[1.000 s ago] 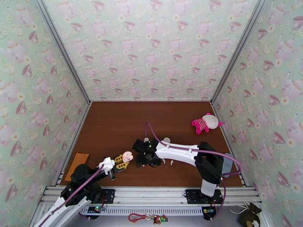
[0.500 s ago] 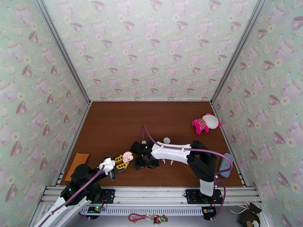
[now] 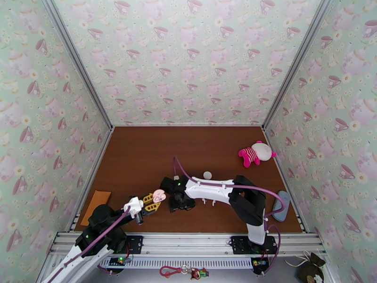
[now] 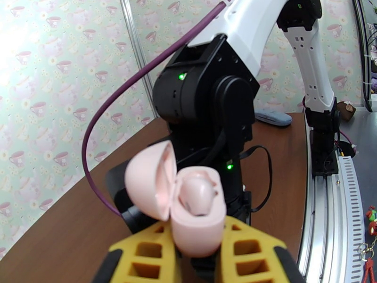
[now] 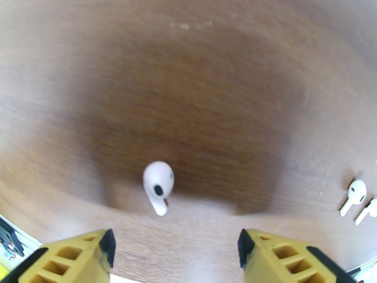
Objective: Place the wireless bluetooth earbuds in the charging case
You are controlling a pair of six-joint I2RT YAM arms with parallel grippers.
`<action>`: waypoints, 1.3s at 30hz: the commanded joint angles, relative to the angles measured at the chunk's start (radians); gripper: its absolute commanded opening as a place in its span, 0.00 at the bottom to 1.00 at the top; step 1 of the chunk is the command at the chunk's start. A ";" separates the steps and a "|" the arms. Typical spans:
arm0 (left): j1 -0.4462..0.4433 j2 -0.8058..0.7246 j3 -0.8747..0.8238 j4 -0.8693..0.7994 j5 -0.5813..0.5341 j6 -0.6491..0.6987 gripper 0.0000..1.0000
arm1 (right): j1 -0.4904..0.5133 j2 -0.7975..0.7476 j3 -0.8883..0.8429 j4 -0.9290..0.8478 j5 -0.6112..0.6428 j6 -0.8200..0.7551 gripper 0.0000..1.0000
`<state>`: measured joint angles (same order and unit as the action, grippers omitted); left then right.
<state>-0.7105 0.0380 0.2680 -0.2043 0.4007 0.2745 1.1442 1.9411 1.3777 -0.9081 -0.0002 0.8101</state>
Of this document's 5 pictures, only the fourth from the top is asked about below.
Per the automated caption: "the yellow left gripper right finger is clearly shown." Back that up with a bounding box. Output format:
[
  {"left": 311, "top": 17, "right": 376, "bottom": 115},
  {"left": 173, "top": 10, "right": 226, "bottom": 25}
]
[{"left": 215, "top": 216, "right": 307, "bottom": 283}]

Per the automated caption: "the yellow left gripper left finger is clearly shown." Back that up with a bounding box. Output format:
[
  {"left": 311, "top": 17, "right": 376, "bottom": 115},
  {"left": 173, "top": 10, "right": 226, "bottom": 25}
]
[{"left": 92, "top": 221, "right": 180, "bottom": 283}]

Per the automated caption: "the pink earbud charging case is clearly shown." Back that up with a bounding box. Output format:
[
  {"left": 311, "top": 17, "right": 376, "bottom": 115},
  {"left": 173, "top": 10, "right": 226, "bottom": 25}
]
[{"left": 124, "top": 140, "right": 228, "bottom": 259}]

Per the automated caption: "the pale pink wireless earbud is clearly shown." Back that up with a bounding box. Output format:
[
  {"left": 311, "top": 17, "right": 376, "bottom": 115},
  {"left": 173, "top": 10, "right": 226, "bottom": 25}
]
[{"left": 179, "top": 176, "right": 221, "bottom": 217}]

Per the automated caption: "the blue-grey oval case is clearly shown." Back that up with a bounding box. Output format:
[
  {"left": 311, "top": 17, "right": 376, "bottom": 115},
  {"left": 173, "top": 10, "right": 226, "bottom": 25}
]
[{"left": 254, "top": 109, "right": 293, "bottom": 127}]

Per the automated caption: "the small red figure charm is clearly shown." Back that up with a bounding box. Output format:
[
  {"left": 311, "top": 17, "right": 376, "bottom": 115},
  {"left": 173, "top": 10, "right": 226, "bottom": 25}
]
[{"left": 365, "top": 205, "right": 377, "bottom": 236}]

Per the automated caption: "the aluminium mounting rail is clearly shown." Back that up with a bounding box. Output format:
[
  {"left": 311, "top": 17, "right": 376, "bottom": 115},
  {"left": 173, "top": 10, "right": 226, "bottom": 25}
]
[{"left": 295, "top": 114, "right": 344, "bottom": 283}]

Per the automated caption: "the aluminium frame post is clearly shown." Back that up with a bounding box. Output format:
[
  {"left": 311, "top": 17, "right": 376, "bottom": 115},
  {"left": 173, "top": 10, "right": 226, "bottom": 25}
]
[{"left": 119, "top": 0, "right": 158, "bottom": 119}]

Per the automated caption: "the thin black camera cable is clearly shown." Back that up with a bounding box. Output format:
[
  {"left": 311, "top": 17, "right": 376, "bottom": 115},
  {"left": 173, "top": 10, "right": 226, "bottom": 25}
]
[{"left": 238, "top": 145, "right": 273, "bottom": 213}]

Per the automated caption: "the white slotted cable duct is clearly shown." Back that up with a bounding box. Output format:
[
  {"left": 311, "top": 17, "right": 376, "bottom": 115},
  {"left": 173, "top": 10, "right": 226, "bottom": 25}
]
[{"left": 337, "top": 155, "right": 367, "bottom": 283}]

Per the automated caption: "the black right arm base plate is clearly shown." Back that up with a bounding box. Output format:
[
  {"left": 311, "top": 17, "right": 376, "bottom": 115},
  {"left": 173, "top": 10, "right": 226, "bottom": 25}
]
[{"left": 311, "top": 149, "right": 340, "bottom": 177}]

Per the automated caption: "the red carabiner keychain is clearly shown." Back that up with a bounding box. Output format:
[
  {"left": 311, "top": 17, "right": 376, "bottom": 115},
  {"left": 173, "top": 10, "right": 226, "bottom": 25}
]
[{"left": 363, "top": 255, "right": 377, "bottom": 283}]

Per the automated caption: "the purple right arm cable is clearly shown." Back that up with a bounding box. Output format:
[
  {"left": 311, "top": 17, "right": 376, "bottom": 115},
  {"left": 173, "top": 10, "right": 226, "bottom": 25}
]
[{"left": 82, "top": 0, "right": 236, "bottom": 218}]

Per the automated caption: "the brown drawstring pouch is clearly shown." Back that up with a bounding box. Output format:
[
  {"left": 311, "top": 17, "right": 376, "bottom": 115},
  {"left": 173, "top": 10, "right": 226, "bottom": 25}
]
[{"left": 337, "top": 100, "right": 355, "bottom": 121}]

